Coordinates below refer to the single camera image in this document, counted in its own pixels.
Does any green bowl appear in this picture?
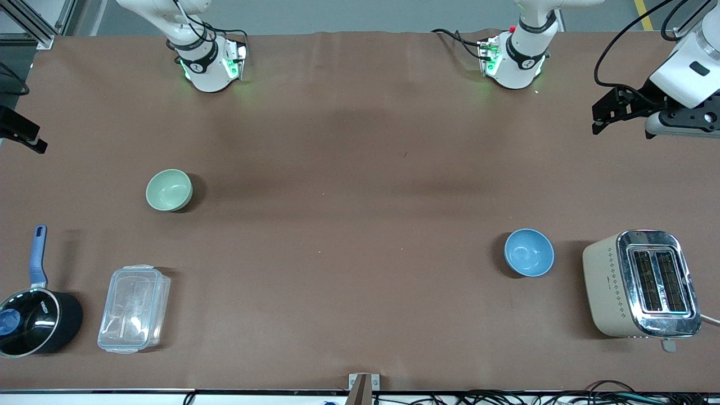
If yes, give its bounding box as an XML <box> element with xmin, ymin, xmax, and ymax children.
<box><xmin>146</xmin><ymin>169</ymin><xmax>194</xmax><ymax>213</ymax></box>

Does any blue bowl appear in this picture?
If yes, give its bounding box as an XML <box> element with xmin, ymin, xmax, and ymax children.
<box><xmin>504</xmin><ymin>228</ymin><xmax>555</xmax><ymax>278</ymax></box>

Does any beige chrome toaster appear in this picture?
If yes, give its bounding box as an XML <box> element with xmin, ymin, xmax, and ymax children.
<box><xmin>582</xmin><ymin>229</ymin><xmax>703</xmax><ymax>353</ymax></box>

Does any glass lid with blue knob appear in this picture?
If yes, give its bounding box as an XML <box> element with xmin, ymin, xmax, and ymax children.
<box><xmin>0</xmin><ymin>288</ymin><xmax>60</xmax><ymax>357</ymax></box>

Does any clear plastic food container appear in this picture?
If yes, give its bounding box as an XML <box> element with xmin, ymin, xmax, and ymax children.
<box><xmin>97</xmin><ymin>264</ymin><xmax>171</xmax><ymax>355</ymax></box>

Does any brown table mat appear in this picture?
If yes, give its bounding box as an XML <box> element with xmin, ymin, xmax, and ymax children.
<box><xmin>0</xmin><ymin>31</ymin><xmax>720</xmax><ymax>393</ymax></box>

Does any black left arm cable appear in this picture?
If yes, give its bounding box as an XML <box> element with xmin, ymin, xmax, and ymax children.
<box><xmin>593</xmin><ymin>0</ymin><xmax>709</xmax><ymax>109</ymax></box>

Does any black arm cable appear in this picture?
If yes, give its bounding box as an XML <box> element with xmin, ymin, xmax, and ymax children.
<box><xmin>166</xmin><ymin>0</ymin><xmax>249</xmax><ymax>54</ymax></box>
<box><xmin>593</xmin><ymin>0</ymin><xmax>709</xmax><ymax>109</ymax></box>

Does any aluminium frame profile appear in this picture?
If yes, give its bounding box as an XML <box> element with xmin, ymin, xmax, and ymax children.
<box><xmin>0</xmin><ymin>0</ymin><xmax>64</xmax><ymax>50</ymax></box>

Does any black base cable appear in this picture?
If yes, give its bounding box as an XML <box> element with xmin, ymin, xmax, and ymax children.
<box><xmin>431</xmin><ymin>28</ymin><xmax>485</xmax><ymax>60</ymax></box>

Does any black pot with blue handle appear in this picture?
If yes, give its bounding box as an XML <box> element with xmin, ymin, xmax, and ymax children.
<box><xmin>0</xmin><ymin>225</ymin><xmax>84</xmax><ymax>359</ymax></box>

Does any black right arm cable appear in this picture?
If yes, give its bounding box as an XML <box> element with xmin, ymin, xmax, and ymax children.
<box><xmin>166</xmin><ymin>0</ymin><xmax>249</xmax><ymax>54</ymax></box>

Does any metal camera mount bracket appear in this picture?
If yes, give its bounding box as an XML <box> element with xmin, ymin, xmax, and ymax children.
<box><xmin>348</xmin><ymin>373</ymin><xmax>381</xmax><ymax>405</ymax></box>

